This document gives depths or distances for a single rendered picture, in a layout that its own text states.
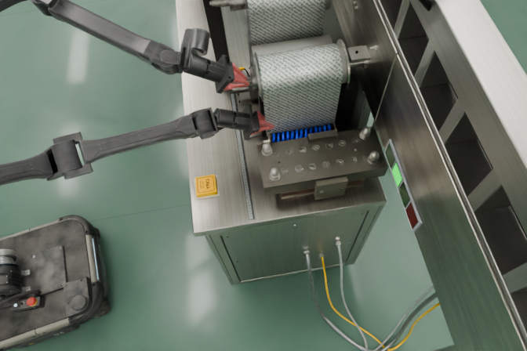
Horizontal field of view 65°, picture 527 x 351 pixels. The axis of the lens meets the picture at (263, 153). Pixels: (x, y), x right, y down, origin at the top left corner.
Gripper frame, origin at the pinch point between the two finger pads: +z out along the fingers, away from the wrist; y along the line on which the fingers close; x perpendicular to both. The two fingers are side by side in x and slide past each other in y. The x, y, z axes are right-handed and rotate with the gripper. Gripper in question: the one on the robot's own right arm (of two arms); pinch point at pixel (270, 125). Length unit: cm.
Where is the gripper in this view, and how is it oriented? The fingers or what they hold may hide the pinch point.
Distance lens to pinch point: 137.3
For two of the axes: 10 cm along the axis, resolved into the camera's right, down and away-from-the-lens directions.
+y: 1.6, 8.5, -5.0
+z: 8.8, 1.1, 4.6
